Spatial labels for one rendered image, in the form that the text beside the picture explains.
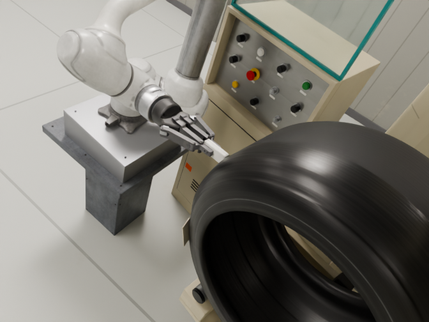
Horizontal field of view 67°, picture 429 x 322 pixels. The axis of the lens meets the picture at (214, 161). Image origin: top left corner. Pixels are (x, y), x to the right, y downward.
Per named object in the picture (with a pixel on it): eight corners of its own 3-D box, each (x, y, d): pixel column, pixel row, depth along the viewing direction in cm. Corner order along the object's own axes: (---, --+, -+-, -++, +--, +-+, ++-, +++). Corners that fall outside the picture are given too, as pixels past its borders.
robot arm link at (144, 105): (163, 81, 88) (177, 91, 86) (161, 109, 94) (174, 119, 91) (135, 89, 83) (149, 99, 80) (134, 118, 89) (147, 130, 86)
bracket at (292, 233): (260, 222, 115) (270, 207, 108) (352, 315, 101) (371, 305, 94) (254, 227, 113) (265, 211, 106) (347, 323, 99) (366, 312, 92)
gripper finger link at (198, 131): (176, 126, 85) (180, 125, 86) (207, 149, 80) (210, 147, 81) (178, 114, 82) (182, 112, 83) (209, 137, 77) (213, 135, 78)
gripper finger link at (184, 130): (175, 115, 82) (171, 116, 81) (205, 139, 76) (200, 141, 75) (173, 128, 84) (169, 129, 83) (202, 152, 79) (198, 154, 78)
